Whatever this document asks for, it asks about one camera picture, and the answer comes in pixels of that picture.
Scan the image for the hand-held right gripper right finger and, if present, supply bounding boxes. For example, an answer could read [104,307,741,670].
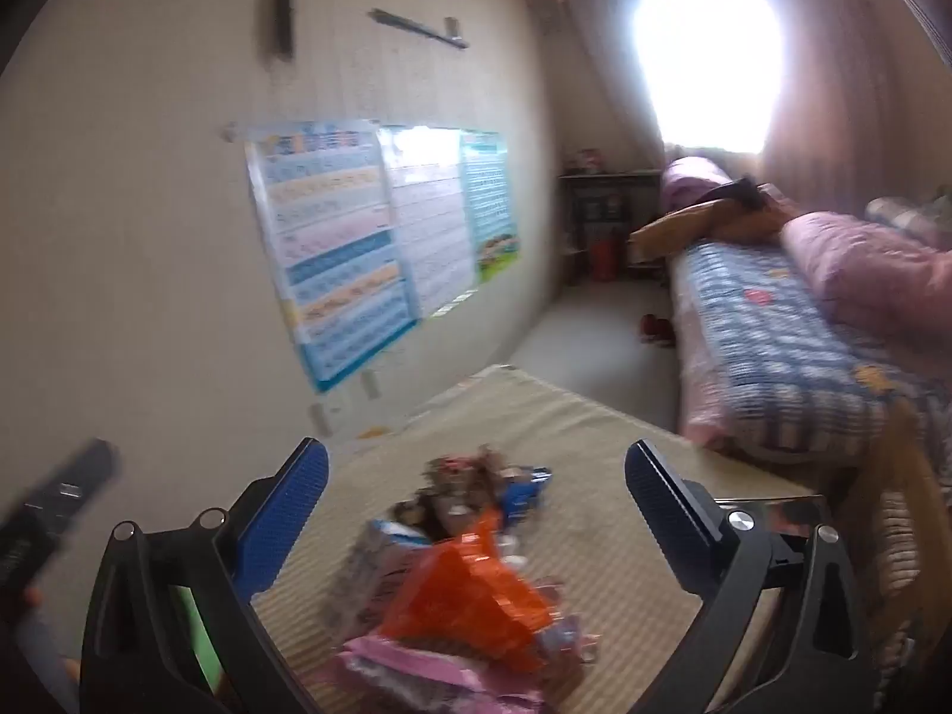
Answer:
[623,440,868,714]

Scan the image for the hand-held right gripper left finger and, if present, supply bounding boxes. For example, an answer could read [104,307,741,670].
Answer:
[80,437,332,714]

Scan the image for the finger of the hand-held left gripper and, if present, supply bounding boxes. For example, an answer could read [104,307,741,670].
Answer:
[15,439,121,540]

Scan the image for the white blue carton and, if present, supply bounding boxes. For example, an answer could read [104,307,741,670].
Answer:
[323,516,433,637]

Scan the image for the blue foil wrapper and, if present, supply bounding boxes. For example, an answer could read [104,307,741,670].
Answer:
[498,465,555,529]

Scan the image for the red bin green rim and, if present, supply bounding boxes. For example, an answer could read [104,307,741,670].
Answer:
[170,584,224,696]

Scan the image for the orange plastic wrapper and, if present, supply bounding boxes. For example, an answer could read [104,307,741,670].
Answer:
[383,509,555,674]

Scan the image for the person's left hand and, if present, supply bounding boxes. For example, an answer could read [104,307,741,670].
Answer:
[16,586,82,684]

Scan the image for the dark snack wrapper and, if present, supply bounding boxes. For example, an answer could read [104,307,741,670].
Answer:
[390,494,477,540]

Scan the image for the crumpled beige paper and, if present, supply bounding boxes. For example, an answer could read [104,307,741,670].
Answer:
[476,444,522,488]

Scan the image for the blue checked blanket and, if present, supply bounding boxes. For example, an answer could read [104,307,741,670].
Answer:
[669,242,894,455]

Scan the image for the pink plastic wrapper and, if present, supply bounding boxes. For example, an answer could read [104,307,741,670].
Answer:
[334,632,552,714]

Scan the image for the wooden chair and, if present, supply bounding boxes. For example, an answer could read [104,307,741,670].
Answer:
[844,394,952,611]

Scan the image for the red container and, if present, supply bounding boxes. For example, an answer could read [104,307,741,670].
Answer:
[589,234,626,282]

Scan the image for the brown cloth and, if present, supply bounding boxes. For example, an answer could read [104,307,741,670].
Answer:
[628,197,790,250]

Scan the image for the dark storage shelf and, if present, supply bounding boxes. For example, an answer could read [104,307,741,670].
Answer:
[558,167,666,287]

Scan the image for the pink quilt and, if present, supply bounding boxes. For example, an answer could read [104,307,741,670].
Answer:
[781,212,952,343]

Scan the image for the black item on bed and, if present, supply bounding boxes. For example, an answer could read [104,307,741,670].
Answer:
[699,177,771,213]

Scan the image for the pink rolled bedding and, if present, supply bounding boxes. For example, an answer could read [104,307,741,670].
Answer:
[660,156,737,209]

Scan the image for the bright window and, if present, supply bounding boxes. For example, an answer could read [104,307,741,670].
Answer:
[632,0,788,154]

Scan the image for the pink curtain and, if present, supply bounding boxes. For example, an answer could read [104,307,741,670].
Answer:
[759,0,952,209]

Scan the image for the blue wall poster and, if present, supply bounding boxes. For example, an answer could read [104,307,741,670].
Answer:
[244,119,418,395]

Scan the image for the white wall poster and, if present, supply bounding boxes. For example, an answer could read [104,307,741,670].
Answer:
[375,125,477,320]

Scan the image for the green-bordered wall poster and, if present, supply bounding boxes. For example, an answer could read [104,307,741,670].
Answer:
[459,130,522,285]

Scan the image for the dark wall bar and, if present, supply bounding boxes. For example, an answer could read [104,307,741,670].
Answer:
[368,9,471,52]

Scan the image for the dark hanging wall strip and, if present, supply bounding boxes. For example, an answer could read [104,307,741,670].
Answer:
[269,0,297,61]

